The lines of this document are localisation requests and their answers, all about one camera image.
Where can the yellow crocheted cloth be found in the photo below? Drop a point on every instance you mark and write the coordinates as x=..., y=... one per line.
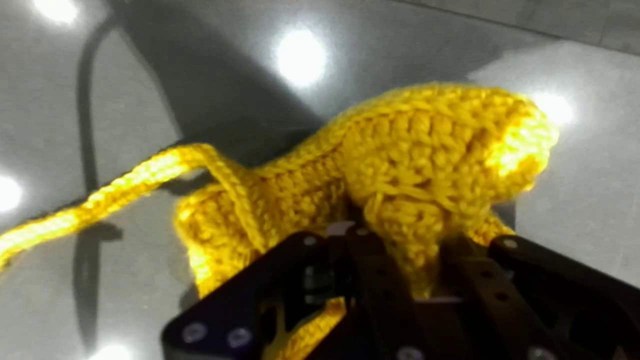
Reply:
x=426, y=153

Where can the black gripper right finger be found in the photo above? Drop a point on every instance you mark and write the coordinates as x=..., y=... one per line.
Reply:
x=533, y=300

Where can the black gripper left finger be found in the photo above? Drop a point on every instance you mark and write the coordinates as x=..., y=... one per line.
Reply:
x=266, y=312

